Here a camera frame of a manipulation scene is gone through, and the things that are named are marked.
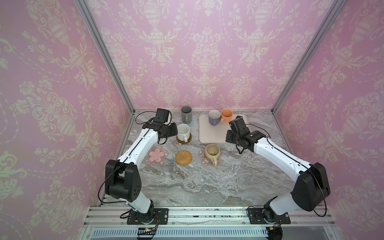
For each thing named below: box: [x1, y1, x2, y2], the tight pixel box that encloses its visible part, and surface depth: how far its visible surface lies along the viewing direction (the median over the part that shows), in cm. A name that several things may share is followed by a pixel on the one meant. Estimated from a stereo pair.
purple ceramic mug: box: [208, 109, 221, 127], surface depth 108 cm
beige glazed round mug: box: [205, 143, 221, 167], surface depth 89 cm
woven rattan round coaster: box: [175, 150, 193, 166], surface depth 97 cm
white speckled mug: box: [176, 123, 190, 143], surface depth 99 cm
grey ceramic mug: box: [181, 106, 192, 124], surface depth 108 cm
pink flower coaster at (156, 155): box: [144, 145, 169, 166], surface depth 99 cm
